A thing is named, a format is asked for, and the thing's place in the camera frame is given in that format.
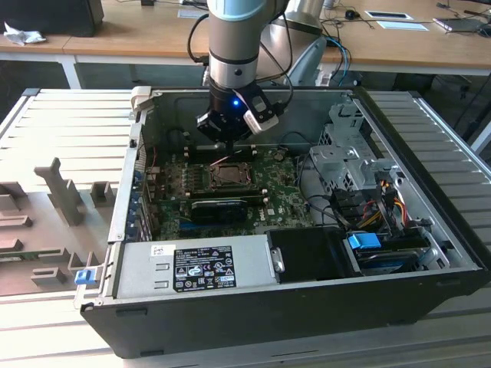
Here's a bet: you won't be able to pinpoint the thin wire locking lever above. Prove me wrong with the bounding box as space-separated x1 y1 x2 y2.
209 150 245 166

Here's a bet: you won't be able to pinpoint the metal socket cover frame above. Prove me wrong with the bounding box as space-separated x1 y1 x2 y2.
209 163 255 189

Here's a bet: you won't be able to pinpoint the CPU socket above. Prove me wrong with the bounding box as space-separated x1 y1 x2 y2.
206 160 258 191

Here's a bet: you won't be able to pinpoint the beige case latch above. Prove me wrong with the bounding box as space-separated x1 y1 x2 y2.
129 85 153 113

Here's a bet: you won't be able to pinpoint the graphics card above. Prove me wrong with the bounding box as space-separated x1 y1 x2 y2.
189 197 249 224

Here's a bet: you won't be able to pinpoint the green motherboard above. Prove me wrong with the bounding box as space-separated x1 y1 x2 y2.
147 151 319 242

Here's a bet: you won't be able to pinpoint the long wooden desk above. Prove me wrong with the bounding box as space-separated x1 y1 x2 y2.
0 0 491 77

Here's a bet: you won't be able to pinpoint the silver metal drive cage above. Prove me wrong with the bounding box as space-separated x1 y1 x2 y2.
308 102 402 202

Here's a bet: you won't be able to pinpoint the silver power supply unit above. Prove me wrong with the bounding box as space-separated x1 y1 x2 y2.
114 233 285 301

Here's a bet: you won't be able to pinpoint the blue disk carrier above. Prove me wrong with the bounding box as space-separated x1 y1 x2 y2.
346 232 422 275

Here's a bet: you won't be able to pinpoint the black open PC case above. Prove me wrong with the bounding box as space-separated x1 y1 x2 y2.
78 86 486 360

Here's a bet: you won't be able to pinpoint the black box on desk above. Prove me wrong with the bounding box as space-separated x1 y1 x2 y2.
0 0 105 38

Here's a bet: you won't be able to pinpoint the grey parts rack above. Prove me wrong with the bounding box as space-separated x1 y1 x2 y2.
0 156 119 299

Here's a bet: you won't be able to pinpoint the blue case latch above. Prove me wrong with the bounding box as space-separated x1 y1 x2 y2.
74 269 97 287

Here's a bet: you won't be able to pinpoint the crumpled white paper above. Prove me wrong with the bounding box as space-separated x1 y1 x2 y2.
2 20 48 48

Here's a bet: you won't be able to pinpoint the grey laptop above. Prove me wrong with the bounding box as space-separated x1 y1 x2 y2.
432 16 487 35

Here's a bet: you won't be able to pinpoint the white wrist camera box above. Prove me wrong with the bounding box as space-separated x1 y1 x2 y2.
241 86 280 135

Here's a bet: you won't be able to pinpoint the blue cable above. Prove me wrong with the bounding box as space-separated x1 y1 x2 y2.
325 35 353 88

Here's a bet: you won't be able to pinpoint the yellow red power wires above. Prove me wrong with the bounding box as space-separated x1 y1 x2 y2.
360 179 408 232

